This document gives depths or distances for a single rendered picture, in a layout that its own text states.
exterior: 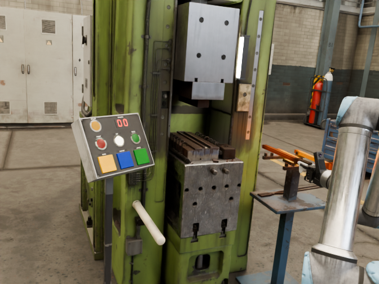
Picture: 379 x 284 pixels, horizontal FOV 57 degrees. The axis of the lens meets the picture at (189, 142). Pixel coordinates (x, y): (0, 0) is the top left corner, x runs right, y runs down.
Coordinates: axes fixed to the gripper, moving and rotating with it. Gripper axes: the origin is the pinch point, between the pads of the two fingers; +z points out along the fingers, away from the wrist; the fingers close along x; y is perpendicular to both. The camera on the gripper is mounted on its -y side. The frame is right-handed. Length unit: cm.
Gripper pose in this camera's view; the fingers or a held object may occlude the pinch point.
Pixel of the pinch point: (300, 161)
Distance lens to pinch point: 200.9
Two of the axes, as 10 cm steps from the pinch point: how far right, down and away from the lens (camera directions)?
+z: -3.6, -2.7, 8.9
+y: -0.9, 9.6, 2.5
